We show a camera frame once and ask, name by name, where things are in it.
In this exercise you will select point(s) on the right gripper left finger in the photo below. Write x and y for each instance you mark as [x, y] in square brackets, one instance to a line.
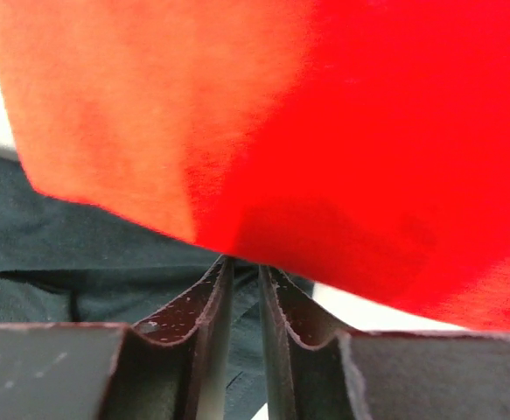
[172, 364]

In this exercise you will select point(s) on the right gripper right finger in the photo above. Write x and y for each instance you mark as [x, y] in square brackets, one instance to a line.
[308, 355]

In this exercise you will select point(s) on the black t shirt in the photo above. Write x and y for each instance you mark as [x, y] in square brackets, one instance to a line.
[73, 278]

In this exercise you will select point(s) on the red t shirt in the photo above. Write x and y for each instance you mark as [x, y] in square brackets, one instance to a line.
[362, 144]

